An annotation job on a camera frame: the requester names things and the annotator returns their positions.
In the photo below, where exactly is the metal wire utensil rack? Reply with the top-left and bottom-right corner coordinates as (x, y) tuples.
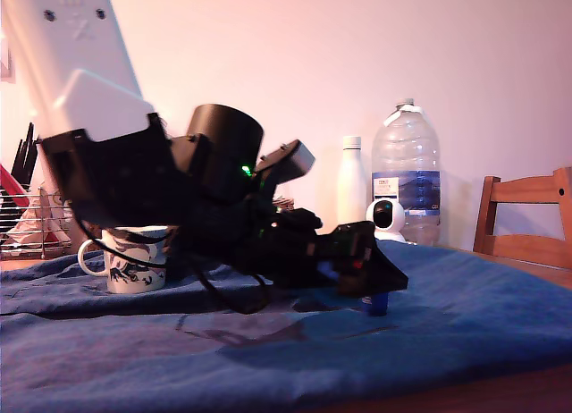
(0, 184), (75, 260)

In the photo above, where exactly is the white paper packet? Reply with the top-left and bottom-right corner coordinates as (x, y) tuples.
(42, 180), (76, 244)

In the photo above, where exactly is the white mug with blue print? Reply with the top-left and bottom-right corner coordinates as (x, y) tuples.
(77, 225), (173, 294)

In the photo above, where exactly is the white insulated bottle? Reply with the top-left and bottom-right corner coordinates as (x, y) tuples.
(337, 135), (368, 237)

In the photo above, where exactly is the large clear water bottle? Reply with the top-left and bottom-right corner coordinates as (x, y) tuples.
(371, 97), (442, 248)

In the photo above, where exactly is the red utensil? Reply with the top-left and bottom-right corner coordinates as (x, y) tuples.
(0, 162), (33, 208)

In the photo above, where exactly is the wooden chair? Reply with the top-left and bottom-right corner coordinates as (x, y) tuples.
(472, 166), (572, 270)

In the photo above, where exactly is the small white round camera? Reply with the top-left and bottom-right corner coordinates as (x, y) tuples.
(365, 198), (408, 244)

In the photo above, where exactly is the black utensil handle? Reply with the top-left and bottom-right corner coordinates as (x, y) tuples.
(11, 122), (35, 186)
(26, 133), (45, 186)

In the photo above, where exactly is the black cable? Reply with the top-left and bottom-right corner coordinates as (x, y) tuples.
(79, 206), (176, 271)
(195, 260), (272, 316)

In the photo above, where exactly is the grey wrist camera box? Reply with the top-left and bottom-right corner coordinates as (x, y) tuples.
(254, 139), (316, 195)

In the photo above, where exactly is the white wall switch plate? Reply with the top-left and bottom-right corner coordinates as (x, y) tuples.
(0, 30), (17, 82)

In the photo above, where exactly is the blue cloth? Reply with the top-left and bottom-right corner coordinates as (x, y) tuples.
(0, 240), (572, 413)

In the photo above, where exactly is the blue coffee capsule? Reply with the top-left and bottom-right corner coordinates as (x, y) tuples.
(360, 291), (389, 318)

